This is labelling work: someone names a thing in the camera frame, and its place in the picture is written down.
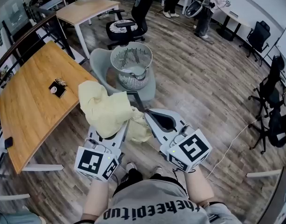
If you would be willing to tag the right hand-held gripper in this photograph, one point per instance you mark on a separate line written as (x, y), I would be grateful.
(194, 148)

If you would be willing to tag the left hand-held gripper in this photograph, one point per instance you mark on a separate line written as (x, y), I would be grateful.
(89, 162)

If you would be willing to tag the pale yellow clothes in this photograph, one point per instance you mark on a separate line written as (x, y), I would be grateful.
(105, 111)

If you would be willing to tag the grey slatted laundry basket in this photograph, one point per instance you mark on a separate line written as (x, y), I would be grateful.
(124, 55)

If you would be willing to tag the person's left forearm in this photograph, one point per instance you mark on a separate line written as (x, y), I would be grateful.
(96, 199)

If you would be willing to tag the person's right forearm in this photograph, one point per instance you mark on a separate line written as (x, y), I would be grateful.
(198, 188)

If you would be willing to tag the person's left shoe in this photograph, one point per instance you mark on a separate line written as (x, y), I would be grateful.
(131, 166)

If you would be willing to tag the person's shoe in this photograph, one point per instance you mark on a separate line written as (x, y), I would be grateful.
(158, 170)
(131, 166)

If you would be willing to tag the person's right shoe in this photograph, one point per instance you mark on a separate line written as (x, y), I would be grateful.
(158, 170)

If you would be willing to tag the person's black trousers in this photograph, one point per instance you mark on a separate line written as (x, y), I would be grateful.
(133, 178)

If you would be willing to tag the black phone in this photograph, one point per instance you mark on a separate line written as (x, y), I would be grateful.
(54, 90)

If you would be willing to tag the thin-framed eyeglasses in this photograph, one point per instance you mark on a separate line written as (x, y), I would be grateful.
(60, 81)

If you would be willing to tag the grey shell chair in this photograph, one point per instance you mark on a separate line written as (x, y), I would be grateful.
(98, 62)

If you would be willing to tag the orange wooden table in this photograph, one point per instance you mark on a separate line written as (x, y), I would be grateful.
(33, 115)

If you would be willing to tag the person's grey printed shirt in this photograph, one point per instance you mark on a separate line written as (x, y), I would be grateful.
(152, 202)

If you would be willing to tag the small black device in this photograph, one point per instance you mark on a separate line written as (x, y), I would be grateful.
(8, 142)

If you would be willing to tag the black stair railing wooden handrail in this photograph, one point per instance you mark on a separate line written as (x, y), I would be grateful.
(64, 36)

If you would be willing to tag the black office chair patterned cushion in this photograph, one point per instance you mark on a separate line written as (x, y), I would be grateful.
(138, 17)

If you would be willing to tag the white desk dark edge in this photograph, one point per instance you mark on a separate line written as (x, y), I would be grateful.
(264, 173)

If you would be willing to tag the black mesh office chair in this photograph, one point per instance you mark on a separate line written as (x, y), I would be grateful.
(271, 87)
(259, 34)
(280, 127)

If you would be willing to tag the white black oval pod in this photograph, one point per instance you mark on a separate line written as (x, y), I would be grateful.
(194, 8)

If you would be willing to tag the white desk black leg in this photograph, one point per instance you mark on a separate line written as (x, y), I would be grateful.
(236, 17)

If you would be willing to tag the light wooden white-legged table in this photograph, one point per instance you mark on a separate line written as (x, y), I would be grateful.
(84, 8)

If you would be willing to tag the white side table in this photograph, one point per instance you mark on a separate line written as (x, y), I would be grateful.
(50, 3)

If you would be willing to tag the whiteboard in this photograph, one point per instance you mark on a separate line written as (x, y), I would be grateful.
(285, 45)

